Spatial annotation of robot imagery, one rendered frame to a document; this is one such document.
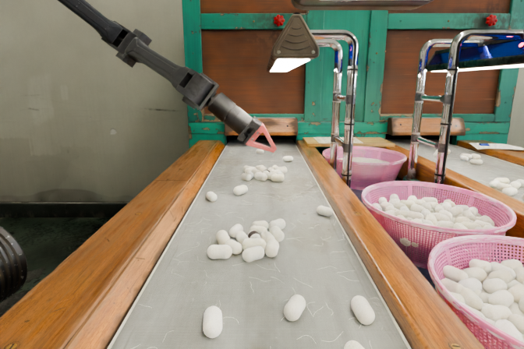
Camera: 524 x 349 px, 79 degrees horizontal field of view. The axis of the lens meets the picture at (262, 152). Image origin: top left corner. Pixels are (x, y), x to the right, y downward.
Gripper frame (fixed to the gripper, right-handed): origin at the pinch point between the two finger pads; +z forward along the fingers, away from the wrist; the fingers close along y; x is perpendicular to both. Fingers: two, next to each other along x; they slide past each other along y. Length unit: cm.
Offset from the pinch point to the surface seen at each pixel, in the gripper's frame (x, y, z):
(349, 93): -22.6, -4.7, 4.9
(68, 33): 45, 146, -137
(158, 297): 18, -48, -6
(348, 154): -11.5, -5.1, 14.7
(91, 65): 52, 146, -113
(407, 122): -38, 47, 42
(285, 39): -18.7, -26.8, -14.2
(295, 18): -22.2, -26.9, -15.1
